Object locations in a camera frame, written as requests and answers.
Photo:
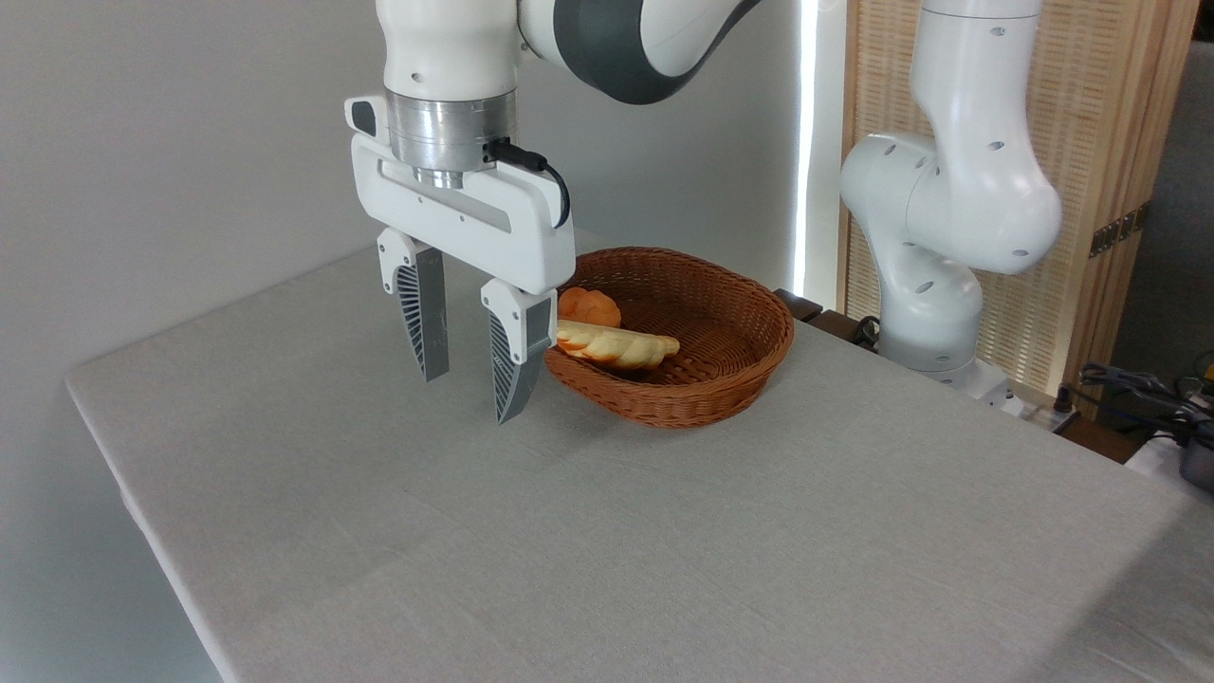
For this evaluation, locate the dark metal screen hinge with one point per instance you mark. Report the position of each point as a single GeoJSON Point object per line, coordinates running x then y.
{"type": "Point", "coordinates": [1119, 230]}

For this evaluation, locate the brown wicker basket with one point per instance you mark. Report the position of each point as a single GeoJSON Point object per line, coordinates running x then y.
{"type": "Point", "coordinates": [721, 323]}

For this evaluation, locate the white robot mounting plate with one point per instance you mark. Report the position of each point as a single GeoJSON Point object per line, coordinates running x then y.
{"type": "Point", "coordinates": [991, 387]}

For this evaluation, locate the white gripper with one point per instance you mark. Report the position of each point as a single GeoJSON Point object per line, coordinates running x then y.
{"type": "Point", "coordinates": [531, 237]}

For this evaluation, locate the wooden slatted folding screen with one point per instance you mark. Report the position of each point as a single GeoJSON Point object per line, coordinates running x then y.
{"type": "Point", "coordinates": [1100, 114]}

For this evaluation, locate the round orange bread bun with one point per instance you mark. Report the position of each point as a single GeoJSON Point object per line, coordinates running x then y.
{"type": "Point", "coordinates": [590, 307]}

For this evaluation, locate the grey tablecloth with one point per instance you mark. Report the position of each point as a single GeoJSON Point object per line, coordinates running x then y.
{"type": "Point", "coordinates": [569, 531]}

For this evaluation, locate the long twisted bread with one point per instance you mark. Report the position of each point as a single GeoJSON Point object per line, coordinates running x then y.
{"type": "Point", "coordinates": [616, 346]}

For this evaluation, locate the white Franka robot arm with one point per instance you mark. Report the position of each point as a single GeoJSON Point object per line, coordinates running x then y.
{"type": "Point", "coordinates": [958, 190]}

